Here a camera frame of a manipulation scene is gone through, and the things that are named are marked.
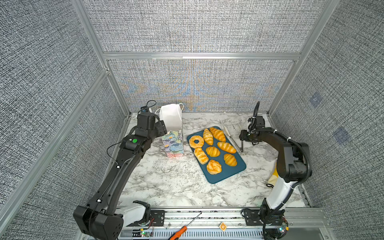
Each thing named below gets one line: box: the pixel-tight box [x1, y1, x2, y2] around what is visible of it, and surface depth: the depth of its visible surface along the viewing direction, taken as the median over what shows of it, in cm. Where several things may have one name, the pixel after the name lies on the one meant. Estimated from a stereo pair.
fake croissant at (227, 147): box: [217, 142, 237, 154], surface depth 98 cm
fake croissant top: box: [209, 127, 226, 142], surface depth 104 cm
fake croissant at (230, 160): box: [223, 153, 238, 167], surface depth 92 cm
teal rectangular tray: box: [186, 126, 247, 184], surface depth 94 cm
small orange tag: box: [219, 222, 228, 232], surface depth 72 cm
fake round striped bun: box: [205, 146, 221, 157], surface depth 95 cm
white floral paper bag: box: [155, 103, 184, 158], surface depth 87 cm
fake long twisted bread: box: [194, 147, 209, 165], surface depth 93 cm
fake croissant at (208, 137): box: [203, 128, 214, 146], surface depth 102 cm
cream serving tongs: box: [223, 125, 246, 156], surface depth 102 cm
